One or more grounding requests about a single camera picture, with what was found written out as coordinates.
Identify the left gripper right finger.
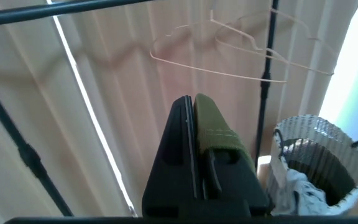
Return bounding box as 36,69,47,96
202,148,270,218

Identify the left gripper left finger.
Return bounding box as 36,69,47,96
141,95,203,218

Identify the green printed sleeveless shirt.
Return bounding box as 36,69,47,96
193,93,257,174

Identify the pink clothes hanger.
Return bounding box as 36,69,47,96
214,6,335,77
149,9,288,84

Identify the white laundry basket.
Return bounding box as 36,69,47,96
265,114,358,217

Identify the black clothes rack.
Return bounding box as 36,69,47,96
0,0,280,218

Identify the pale grey garment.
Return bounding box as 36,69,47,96
270,167,328,217

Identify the beige curtain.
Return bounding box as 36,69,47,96
0,0,358,218

